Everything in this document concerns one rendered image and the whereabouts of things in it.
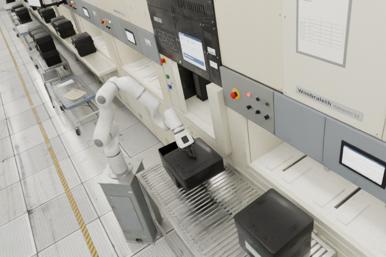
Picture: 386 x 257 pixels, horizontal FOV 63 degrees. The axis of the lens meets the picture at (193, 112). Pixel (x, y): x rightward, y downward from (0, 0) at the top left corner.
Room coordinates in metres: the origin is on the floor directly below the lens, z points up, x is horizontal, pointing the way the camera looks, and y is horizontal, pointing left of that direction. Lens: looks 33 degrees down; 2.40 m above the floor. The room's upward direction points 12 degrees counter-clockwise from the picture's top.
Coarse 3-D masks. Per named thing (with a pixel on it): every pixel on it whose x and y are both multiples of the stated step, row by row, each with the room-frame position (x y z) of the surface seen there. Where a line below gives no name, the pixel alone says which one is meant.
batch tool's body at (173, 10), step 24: (168, 0) 2.16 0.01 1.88; (192, 0) 1.88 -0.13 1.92; (168, 24) 2.22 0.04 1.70; (192, 24) 1.92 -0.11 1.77; (216, 24) 1.71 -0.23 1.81; (216, 48) 1.72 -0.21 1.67; (168, 72) 2.42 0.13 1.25; (192, 72) 2.55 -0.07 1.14; (216, 72) 1.75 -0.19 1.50; (192, 96) 2.59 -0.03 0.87; (216, 96) 1.70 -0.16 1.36; (192, 120) 2.20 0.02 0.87; (216, 120) 1.74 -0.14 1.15; (216, 144) 1.79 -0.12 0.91
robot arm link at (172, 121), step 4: (172, 108) 1.73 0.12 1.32; (164, 112) 1.71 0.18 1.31; (168, 112) 1.70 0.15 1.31; (172, 112) 1.70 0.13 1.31; (164, 116) 1.70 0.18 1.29; (168, 116) 1.68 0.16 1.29; (172, 116) 1.68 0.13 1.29; (176, 116) 1.69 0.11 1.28; (164, 120) 1.71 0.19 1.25; (168, 120) 1.67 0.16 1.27; (172, 120) 1.66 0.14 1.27; (176, 120) 1.66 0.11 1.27; (180, 120) 1.68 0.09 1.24; (168, 124) 1.67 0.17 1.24; (172, 124) 1.65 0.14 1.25; (176, 124) 1.64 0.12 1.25; (180, 124) 1.65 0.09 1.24; (172, 128) 1.64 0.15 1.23
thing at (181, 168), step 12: (204, 144) 1.63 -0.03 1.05; (168, 156) 1.59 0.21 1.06; (180, 156) 1.56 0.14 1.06; (192, 156) 1.51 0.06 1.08; (204, 156) 1.52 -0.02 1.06; (216, 156) 1.50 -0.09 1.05; (168, 168) 1.56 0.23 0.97; (180, 168) 1.45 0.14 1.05; (192, 168) 1.43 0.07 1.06; (204, 168) 1.41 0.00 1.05; (216, 168) 1.44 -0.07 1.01; (180, 180) 1.41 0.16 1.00; (192, 180) 1.37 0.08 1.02; (204, 180) 1.40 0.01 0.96
